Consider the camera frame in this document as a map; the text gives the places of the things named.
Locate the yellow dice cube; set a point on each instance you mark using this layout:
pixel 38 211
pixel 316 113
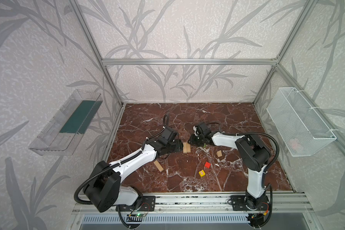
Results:
pixel 201 173

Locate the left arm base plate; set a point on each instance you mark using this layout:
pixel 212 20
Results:
pixel 143 204

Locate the left circuit board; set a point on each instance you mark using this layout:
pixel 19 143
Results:
pixel 136 217

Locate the wood block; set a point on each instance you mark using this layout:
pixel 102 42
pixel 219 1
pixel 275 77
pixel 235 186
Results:
pixel 158 166
pixel 185 147

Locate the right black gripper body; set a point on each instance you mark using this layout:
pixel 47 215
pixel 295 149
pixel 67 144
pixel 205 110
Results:
pixel 196 139

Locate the clear plastic bin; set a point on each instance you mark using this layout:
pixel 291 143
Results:
pixel 63 133

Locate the small wood cube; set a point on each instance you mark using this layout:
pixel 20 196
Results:
pixel 219 154

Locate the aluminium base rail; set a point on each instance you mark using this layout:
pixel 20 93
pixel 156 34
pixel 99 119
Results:
pixel 221 202

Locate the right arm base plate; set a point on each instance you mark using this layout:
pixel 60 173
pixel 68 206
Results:
pixel 248 203

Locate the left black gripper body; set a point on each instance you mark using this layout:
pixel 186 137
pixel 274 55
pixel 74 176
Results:
pixel 175 145

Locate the wood block slanted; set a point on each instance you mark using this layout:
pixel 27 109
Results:
pixel 188 148

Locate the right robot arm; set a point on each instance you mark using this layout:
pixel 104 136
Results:
pixel 254 153

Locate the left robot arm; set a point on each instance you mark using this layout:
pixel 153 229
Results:
pixel 103 189

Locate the white wire basket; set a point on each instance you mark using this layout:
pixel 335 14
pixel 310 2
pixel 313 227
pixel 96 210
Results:
pixel 302 129

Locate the right wiring bundle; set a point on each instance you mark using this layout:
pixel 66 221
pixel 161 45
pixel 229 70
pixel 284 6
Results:
pixel 256 218

